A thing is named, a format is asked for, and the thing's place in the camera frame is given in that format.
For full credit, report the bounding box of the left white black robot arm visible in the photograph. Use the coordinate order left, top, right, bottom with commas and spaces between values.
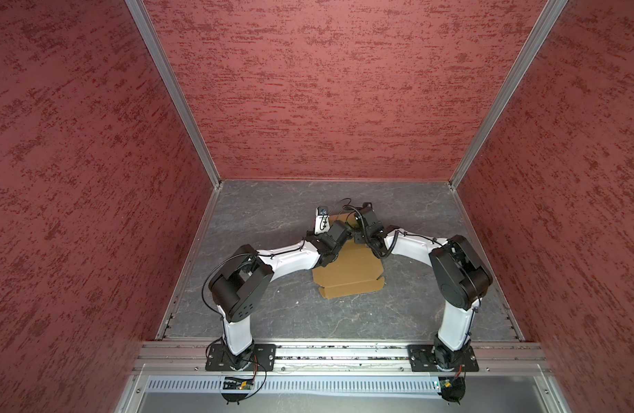
208, 221, 353, 371

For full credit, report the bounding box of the left aluminium corner post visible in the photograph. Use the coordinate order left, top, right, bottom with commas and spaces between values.
125, 0, 222, 191

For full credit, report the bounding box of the right aluminium corner post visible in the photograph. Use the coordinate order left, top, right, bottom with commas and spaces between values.
449, 0, 568, 192

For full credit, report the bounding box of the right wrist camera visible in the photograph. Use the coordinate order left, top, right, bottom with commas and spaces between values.
358, 202, 383, 233

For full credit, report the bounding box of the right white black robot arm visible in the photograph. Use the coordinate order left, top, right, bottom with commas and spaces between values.
354, 213, 493, 372

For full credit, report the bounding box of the brown cardboard box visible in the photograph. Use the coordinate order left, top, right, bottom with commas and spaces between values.
308, 213, 385, 299

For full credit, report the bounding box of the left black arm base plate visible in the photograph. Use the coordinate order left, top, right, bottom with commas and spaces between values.
204, 342, 277, 373

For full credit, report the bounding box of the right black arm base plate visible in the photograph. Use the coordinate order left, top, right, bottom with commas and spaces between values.
407, 344, 480, 373

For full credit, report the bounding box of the aluminium corner post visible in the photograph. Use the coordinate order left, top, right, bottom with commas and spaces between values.
125, 0, 222, 191
449, 0, 568, 192

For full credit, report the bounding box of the aluminium front rail frame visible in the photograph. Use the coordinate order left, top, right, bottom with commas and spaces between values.
116, 339, 570, 412

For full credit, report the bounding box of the perforated metal cable tray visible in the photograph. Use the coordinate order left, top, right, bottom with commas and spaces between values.
145, 375, 441, 399

